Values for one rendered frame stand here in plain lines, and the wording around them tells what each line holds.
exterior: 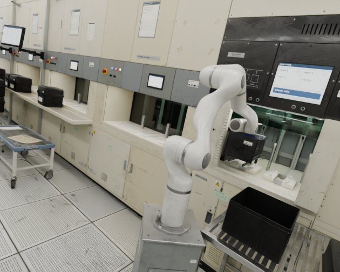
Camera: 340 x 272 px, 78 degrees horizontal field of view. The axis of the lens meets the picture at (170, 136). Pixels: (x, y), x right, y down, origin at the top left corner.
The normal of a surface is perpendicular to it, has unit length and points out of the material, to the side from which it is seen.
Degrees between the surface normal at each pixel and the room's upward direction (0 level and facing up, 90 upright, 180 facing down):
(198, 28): 90
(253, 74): 90
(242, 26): 90
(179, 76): 90
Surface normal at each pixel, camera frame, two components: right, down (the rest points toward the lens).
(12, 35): -0.35, 0.00
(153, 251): 0.11, 0.24
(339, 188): -0.61, 0.05
